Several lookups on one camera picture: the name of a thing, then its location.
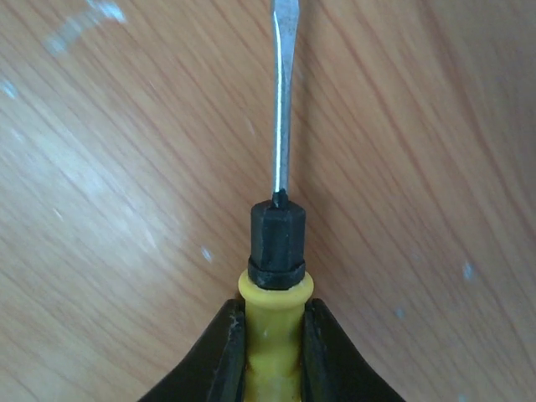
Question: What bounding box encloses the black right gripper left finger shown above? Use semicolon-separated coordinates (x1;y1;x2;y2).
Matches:
141;299;245;402

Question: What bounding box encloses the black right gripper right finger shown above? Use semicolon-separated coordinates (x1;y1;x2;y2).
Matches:
301;298;404;402

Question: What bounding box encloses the yellow black flathead screwdriver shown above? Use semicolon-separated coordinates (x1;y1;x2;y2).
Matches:
239;1;313;401

